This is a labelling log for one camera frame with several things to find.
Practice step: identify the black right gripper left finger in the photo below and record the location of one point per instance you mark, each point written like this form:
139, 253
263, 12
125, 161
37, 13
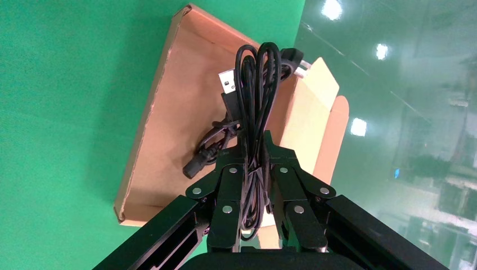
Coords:
227, 193

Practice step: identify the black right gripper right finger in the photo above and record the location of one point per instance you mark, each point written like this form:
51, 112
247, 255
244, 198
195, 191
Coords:
294, 193

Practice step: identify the open brown cardboard box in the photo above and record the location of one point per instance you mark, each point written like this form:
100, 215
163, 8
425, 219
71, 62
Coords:
179, 93

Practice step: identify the green table cloth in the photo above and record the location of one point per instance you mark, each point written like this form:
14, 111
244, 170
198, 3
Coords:
56, 111

